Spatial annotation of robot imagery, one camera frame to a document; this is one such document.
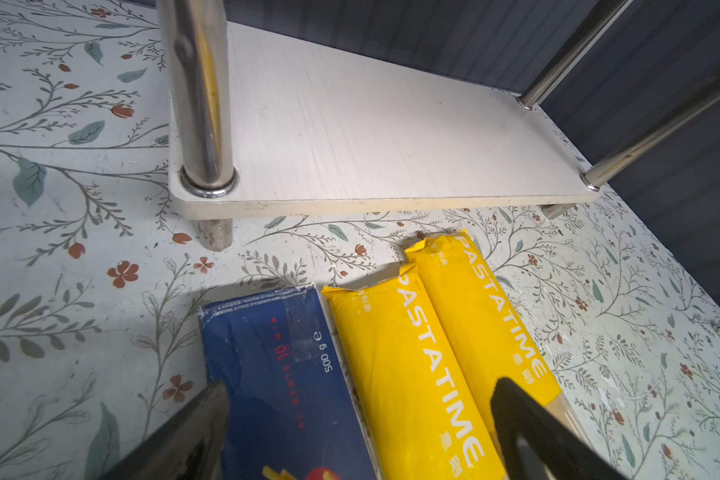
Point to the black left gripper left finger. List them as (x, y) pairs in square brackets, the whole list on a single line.
[(188, 446)]

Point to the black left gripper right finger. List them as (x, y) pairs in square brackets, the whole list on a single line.
[(535, 445)]

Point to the yellow Pastatime bag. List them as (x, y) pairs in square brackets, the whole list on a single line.
[(487, 335), (420, 412)]

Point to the white two-tier shelf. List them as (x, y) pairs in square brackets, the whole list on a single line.
[(265, 125)]

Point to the blue Barilla spaghetti box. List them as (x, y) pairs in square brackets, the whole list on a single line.
[(291, 415)]

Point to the floral patterned table mat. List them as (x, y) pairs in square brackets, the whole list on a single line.
[(101, 281)]

